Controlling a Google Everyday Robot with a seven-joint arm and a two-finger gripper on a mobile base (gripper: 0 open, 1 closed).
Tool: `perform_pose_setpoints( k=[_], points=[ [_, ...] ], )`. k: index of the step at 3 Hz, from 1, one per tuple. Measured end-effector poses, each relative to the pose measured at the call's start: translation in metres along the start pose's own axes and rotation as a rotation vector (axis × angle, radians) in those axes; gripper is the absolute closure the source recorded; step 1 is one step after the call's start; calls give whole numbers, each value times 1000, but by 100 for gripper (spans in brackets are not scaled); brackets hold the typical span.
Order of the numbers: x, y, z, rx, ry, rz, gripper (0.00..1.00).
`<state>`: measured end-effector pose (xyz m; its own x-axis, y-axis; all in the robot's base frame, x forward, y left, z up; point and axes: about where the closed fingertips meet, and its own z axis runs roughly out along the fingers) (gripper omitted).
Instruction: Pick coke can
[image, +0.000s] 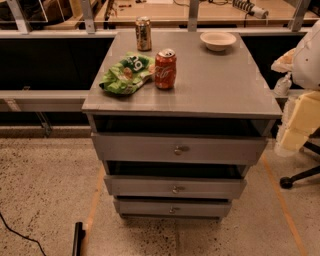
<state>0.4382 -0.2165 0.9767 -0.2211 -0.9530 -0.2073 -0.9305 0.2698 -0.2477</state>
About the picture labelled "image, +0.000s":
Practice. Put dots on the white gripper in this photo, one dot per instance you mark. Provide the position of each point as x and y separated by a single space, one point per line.
307 66

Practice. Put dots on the red coke can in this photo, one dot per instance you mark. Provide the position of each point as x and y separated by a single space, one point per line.
165 69

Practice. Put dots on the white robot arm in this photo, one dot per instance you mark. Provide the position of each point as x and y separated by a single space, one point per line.
302 63

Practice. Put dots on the gold soda can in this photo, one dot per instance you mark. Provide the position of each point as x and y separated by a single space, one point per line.
143 33

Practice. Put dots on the black chair base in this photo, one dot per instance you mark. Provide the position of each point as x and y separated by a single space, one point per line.
287 182

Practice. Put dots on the grey drawer cabinet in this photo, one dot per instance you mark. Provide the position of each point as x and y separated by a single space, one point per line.
215 95

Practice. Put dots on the white paper bowl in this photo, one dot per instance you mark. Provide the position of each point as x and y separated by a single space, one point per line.
218 41

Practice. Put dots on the white power strip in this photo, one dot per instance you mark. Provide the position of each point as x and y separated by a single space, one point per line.
250 8

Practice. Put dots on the middle grey drawer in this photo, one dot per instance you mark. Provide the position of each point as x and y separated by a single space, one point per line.
172 187

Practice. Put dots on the grey drawer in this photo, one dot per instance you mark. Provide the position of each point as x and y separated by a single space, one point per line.
203 150
172 187
194 209

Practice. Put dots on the green chip bag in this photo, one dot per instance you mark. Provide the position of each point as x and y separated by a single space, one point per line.
128 75

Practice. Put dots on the bottom grey drawer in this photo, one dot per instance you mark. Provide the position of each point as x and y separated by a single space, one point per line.
194 209

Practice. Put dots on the top grey drawer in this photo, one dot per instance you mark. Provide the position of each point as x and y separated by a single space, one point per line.
203 150

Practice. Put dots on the black bar on floor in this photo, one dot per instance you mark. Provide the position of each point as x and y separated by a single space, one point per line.
79 234

